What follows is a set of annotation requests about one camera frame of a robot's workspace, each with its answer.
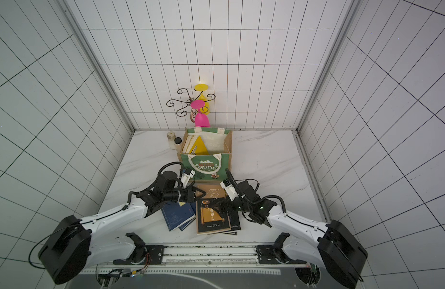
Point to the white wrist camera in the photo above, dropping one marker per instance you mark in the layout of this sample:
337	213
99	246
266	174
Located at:
229	189
186	176

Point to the white powder spice jar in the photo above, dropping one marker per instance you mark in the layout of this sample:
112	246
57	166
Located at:
171	140

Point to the dark bottom book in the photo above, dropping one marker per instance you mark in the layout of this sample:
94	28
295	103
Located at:
209	222

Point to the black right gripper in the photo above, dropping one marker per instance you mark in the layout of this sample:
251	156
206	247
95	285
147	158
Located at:
226	204

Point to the pink plastic goblet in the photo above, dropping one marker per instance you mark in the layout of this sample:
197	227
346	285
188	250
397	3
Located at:
201	118

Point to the metal base rail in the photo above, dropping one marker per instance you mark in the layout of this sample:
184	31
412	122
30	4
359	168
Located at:
189	258

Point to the dark metal cup stand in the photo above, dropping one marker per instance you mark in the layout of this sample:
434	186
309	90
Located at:
186	109

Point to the dark blue portrait book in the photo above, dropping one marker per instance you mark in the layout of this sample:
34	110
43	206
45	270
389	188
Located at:
234	221

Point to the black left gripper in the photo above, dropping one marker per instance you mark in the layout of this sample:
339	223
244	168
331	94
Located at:
193	196

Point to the blue book with label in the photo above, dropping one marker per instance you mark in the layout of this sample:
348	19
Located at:
176	214

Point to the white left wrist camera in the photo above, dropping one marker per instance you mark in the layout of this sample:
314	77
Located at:
186	176

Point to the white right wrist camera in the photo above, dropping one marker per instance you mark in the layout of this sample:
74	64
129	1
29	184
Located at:
229	189

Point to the burlap Christmas canvas bag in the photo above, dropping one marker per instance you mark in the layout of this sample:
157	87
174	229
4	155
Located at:
212	167

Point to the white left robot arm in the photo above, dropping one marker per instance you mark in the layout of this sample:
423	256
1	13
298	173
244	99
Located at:
77	244

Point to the black-lidded spice jar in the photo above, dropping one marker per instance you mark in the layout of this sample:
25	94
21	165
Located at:
178	142

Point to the yellow plastic goblet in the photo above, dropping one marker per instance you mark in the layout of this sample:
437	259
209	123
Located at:
202	88

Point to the yellow book purple illustration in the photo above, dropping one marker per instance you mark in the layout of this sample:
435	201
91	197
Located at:
192	144

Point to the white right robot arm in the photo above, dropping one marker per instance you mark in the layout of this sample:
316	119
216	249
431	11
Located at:
329	246

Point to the yellow book with barcode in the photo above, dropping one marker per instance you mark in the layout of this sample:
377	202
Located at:
201	148

